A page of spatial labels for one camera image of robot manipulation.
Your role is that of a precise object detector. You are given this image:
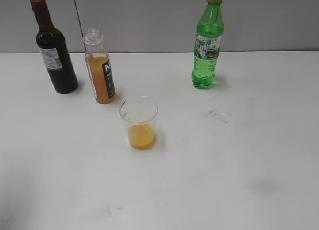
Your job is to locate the orange juice bottle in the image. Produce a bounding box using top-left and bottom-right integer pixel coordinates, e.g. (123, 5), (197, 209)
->
(83, 28), (115, 104)

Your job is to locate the dark red wine bottle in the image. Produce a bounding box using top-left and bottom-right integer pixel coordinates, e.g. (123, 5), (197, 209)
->
(30, 0), (78, 94)

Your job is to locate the green soda bottle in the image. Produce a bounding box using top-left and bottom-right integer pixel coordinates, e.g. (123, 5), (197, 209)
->
(192, 0), (224, 89)

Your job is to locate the transparent plastic cup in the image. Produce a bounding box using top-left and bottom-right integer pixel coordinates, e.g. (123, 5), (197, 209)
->
(119, 95), (159, 150)

